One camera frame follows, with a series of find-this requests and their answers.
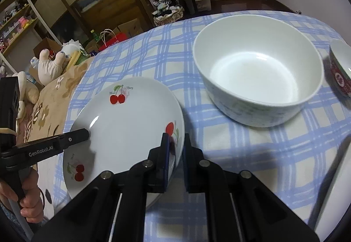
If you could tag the white storage box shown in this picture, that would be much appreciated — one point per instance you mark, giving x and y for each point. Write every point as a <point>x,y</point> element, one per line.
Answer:
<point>201,2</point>

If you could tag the red floral patterned bowl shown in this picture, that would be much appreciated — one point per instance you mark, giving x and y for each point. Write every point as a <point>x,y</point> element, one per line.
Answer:
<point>341,77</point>

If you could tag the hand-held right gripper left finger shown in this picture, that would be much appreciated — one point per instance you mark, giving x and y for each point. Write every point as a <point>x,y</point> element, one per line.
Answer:
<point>165,161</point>

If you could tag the white plush toy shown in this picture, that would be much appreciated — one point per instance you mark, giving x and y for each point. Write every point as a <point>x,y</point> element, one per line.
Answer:
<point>28,88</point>
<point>50,66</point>

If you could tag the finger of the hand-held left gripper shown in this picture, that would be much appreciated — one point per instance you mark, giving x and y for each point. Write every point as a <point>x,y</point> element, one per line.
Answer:
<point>76,138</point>

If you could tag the white cherry print plate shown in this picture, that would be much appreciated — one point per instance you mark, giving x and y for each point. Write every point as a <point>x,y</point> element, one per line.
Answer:
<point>123,121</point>

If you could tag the beige floral blanket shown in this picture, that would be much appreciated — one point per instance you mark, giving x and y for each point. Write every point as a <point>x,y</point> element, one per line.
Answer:
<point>52,99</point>

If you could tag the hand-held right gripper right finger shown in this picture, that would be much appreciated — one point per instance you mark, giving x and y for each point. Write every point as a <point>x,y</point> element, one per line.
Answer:
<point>187,165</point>

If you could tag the wicker basket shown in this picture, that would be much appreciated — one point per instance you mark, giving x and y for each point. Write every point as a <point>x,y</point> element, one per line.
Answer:
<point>167,18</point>

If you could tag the person's left hand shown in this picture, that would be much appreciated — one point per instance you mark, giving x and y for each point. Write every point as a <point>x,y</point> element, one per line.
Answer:
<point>30,192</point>

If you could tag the wooden toy shelf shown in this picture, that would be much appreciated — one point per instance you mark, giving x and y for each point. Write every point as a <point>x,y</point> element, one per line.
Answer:
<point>16,22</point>

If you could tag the green bottle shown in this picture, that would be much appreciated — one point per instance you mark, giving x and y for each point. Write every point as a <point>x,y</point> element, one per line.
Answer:
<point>96,36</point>

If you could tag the blue plaid tablecloth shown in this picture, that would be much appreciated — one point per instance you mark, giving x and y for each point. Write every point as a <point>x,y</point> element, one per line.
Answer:
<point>153,58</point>

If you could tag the large deep white bowl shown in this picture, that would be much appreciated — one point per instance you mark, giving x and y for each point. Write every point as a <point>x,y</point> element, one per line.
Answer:
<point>260,72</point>

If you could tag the cardboard box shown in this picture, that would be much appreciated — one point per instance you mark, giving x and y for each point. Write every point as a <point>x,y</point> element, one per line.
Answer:
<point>48,47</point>
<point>130,27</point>

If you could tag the red shopping bag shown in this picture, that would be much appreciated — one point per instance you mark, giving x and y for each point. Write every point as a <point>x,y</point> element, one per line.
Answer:
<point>115,40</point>

